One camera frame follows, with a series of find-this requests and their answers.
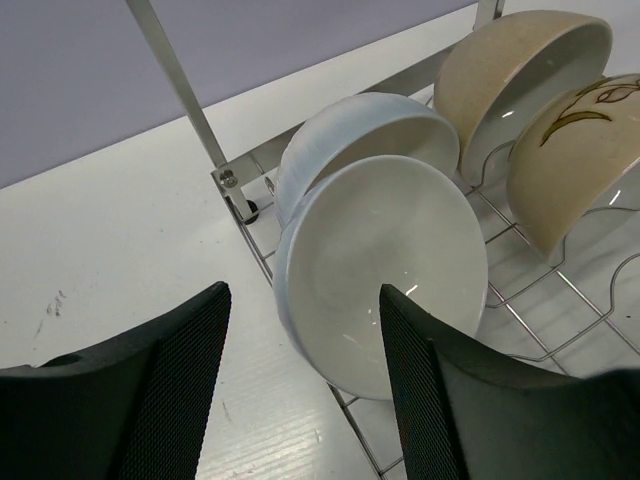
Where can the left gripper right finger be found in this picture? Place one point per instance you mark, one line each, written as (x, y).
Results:
(467, 411)

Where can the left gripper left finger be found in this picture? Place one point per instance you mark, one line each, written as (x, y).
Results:
(134, 406)

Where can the white bowl beige outside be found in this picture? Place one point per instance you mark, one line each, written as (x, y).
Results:
(500, 76)

